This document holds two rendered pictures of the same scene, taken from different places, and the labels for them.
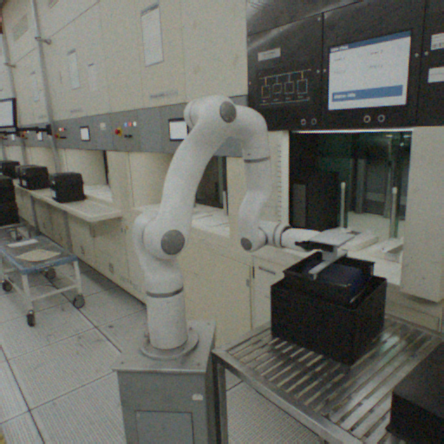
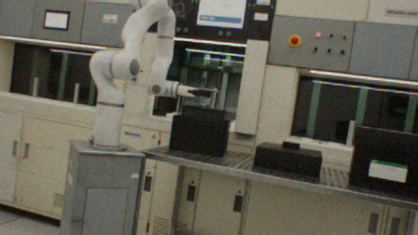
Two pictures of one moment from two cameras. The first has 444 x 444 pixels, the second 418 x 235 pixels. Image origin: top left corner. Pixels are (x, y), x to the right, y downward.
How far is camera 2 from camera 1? 1.03 m
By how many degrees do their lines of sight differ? 36
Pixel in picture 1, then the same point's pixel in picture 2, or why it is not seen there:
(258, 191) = (166, 57)
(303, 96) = (179, 13)
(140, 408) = (92, 185)
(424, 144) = (252, 48)
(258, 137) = (172, 23)
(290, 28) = not seen: outside the picture
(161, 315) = (112, 119)
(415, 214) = (245, 86)
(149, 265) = (105, 85)
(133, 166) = not seen: outside the picture
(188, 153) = (143, 18)
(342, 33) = not seen: outside the picture
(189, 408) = (127, 185)
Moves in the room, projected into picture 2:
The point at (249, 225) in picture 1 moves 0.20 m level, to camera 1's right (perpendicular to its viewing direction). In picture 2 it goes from (161, 76) to (194, 81)
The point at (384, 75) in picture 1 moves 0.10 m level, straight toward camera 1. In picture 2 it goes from (231, 11) to (236, 7)
